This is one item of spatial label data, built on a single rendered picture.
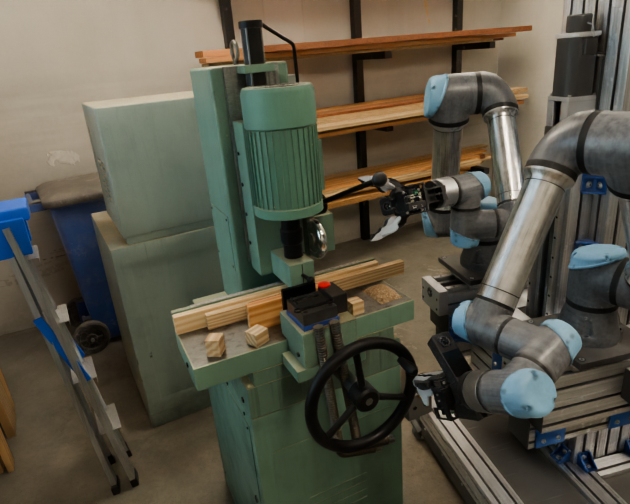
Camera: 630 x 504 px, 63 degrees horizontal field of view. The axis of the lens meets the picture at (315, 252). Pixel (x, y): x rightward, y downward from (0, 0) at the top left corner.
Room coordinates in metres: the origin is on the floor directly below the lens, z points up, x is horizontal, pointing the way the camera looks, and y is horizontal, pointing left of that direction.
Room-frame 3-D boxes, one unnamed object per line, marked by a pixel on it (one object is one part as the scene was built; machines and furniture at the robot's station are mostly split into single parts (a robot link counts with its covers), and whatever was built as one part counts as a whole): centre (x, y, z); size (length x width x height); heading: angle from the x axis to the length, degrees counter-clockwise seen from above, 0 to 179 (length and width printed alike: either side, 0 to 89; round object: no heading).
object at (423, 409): (1.24, -0.24, 0.58); 0.12 x 0.08 x 0.08; 24
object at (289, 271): (1.28, 0.06, 0.99); 0.14 x 0.07 x 0.09; 24
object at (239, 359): (1.15, 0.04, 0.87); 0.61 x 0.30 x 0.06; 114
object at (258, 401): (1.37, 0.11, 0.76); 0.57 x 0.45 x 0.09; 24
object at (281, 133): (1.26, 0.06, 1.32); 0.18 x 0.18 x 0.31
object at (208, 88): (1.52, 0.18, 1.16); 0.22 x 0.22 x 0.72; 24
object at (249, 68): (1.38, 0.11, 1.54); 0.08 x 0.08 x 0.17; 24
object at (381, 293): (1.27, -0.18, 0.91); 0.10 x 0.07 x 0.02; 24
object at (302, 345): (1.07, 0.01, 0.92); 0.15 x 0.13 x 0.09; 114
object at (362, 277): (1.28, 0.02, 0.92); 0.60 x 0.02 x 0.04; 114
